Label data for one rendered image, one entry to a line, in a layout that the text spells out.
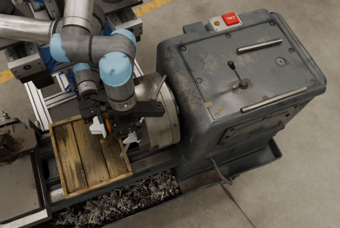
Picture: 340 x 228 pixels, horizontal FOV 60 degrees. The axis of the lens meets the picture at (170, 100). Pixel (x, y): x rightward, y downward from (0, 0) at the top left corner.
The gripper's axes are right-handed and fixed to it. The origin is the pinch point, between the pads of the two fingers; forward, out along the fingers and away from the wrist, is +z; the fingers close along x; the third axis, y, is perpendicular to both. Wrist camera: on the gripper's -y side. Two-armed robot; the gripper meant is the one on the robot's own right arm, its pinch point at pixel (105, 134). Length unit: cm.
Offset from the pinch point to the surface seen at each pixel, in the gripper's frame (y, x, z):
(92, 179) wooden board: 11.3, -19.7, 10.3
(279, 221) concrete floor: -96, -109, 58
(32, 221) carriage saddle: 36.7, -15.7, 19.7
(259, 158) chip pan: -80, -55, 21
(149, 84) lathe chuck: -21.4, 14.7, -8.5
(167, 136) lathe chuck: -22.3, 5.5, 10.9
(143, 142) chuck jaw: -13.2, 2.1, 9.1
